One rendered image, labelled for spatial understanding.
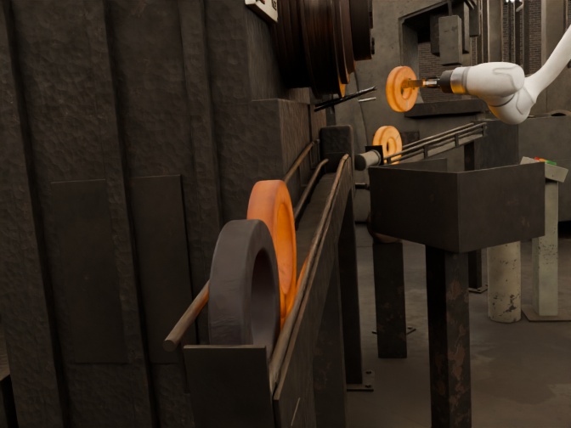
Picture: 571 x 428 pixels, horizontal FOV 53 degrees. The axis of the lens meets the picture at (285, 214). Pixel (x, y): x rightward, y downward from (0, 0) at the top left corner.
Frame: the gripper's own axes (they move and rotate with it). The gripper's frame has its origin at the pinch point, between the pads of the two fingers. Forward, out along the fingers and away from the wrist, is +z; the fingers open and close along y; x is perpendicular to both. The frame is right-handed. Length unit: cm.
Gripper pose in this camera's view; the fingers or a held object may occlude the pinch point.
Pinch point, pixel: (402, 84)
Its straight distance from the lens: 210.9
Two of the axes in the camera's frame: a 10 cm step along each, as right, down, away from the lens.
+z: -7.2, -1.1, 6.9
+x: -0.4, -9.8, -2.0
